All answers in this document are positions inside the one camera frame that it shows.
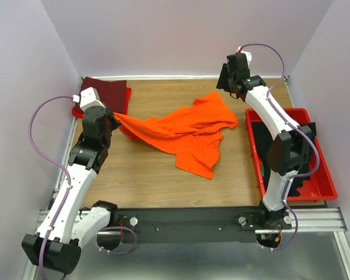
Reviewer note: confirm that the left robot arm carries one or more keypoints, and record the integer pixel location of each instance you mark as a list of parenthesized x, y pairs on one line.
[(58, 241)]

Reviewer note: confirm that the folded red t-shirt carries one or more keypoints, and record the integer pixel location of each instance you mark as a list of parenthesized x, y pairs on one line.
[(77, 112)]

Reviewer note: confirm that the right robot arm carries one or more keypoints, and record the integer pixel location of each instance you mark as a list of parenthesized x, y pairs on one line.
[(256, 93)]

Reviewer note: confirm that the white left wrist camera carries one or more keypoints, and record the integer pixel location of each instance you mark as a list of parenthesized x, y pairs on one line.
[(87, 98)]

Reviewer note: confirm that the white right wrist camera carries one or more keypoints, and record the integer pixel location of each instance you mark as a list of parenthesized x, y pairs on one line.
[(246, 53)]

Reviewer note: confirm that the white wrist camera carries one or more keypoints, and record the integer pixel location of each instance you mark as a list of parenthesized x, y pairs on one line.
[(87, 98), (246, 53)]

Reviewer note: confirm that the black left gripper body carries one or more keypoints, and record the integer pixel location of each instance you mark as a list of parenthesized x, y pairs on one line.
[(108, 135)]

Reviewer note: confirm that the orange t-shirt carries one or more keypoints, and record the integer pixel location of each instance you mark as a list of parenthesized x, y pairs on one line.
[(191, 133)]

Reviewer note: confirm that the folded maroon t-shirt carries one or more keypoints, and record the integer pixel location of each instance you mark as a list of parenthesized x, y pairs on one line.
[(111, 93)]

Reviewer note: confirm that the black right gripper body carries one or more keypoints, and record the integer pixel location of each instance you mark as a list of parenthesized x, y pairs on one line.
[(230, 81)]

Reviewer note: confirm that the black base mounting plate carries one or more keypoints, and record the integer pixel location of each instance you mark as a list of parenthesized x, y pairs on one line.
[(192, 225)]

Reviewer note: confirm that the black t-shirt in bin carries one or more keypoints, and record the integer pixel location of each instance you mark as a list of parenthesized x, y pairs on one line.
[(284, 153)]

